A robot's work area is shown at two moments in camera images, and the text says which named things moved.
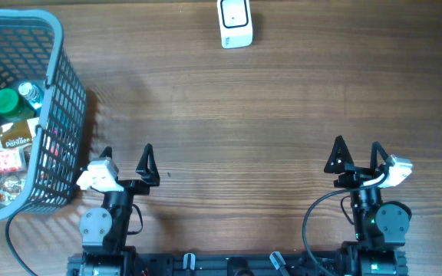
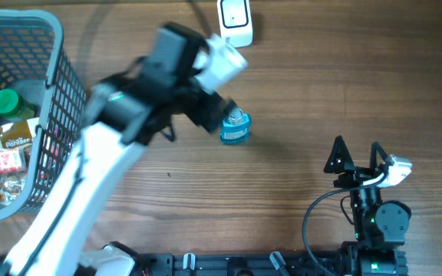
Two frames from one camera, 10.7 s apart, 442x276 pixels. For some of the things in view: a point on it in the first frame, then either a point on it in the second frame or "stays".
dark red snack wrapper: (55, 158) stays
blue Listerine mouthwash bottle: (31, 93) to (235, 128)
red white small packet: (7, 161) stays
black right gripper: (355, 175) stays
